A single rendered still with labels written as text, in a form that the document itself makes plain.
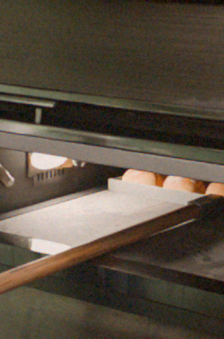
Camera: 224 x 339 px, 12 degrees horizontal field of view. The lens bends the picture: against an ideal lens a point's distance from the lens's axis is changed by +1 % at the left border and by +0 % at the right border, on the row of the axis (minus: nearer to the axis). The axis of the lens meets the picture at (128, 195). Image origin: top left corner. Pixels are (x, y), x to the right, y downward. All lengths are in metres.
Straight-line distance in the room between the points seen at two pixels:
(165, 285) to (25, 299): 0.34
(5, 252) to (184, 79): 0.51
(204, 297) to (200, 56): 0.37
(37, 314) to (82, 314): 0.10
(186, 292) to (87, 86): 0.36
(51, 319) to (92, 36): 0.51
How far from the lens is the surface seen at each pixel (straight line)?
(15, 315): 1.94
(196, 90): 1.58
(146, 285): 1.71
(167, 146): 1.46
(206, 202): 2.07
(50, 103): 1.64
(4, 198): 2.10
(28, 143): 1.61
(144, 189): 2.23
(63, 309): 1.87
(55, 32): 1.76
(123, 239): 1.85
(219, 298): 1.64
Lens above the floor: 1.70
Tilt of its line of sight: 13 degrees down
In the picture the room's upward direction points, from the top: 1 degrees clockwise
